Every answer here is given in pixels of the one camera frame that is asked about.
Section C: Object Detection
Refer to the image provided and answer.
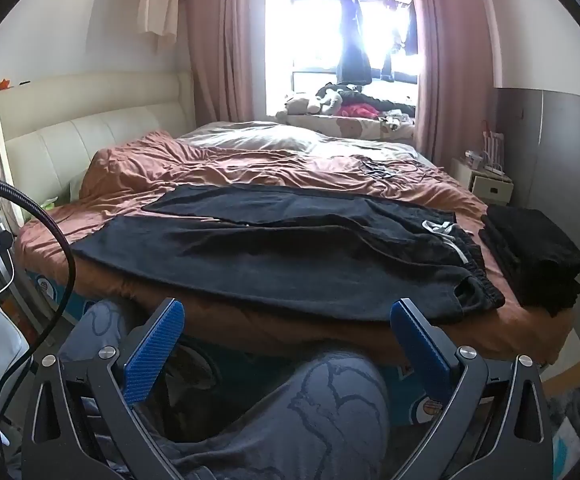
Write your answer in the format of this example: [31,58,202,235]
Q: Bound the black pants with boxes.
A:
[73,184,504,324]

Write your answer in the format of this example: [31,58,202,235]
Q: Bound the bear print cushion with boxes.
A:
[276,110,416,143]

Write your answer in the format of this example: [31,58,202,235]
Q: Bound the black cable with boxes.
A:
[0,174,79,441]

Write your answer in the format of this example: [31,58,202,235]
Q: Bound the right pink curtain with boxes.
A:
[413,0,495,167]

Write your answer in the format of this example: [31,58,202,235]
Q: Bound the cream padded headboard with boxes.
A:
[0,70,197,204]

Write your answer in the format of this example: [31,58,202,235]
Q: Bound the hanging dark garment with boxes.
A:
[337,0,372,87]

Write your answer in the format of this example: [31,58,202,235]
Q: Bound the pink curtain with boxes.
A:
[413,0,495,167]
[183,0,256,124]

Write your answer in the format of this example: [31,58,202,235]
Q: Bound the left pink curtain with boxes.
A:
[183,0,256,124]

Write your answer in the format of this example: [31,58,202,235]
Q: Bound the grey patterned trouser leg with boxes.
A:
[59,299,392,480]

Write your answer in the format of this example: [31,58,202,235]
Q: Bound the beige duvet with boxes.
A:
[178,122,419,162]

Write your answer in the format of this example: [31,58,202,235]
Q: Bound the stack of folded black clothes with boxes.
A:
[478,205,580,316]

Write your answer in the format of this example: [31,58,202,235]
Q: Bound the pile of toys and clothes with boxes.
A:
[282,84,417,120]

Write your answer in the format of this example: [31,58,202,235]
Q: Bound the cream bedside nightstand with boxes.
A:
[449,158,514,205]

